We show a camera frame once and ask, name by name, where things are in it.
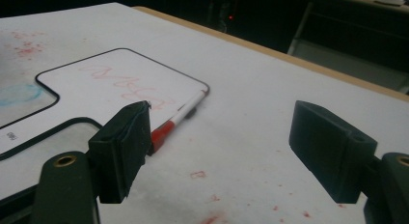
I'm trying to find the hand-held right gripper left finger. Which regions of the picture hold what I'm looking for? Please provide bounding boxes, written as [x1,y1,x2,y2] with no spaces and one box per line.
[87,99,152,205]

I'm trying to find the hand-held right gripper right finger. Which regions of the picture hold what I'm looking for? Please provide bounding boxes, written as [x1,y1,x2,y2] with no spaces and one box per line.
[287,99,379,205]

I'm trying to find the white marker pen red cap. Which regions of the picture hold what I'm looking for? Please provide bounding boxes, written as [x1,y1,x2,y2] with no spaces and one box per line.
[148,88,209,155]

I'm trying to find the white paddle whiteboard black edge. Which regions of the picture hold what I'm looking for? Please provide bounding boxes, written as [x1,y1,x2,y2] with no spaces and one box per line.
[0,47,211,161]

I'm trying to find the white table cover sheet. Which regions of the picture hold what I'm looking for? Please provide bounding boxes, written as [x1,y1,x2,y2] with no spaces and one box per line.
[0,1,409,224]

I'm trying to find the white-framed desk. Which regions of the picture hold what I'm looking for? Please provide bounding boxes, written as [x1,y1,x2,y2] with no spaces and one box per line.
[286,0,409,58]

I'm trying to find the white papers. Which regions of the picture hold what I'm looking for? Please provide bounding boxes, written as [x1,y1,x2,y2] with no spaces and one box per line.
[373,0,407,8]

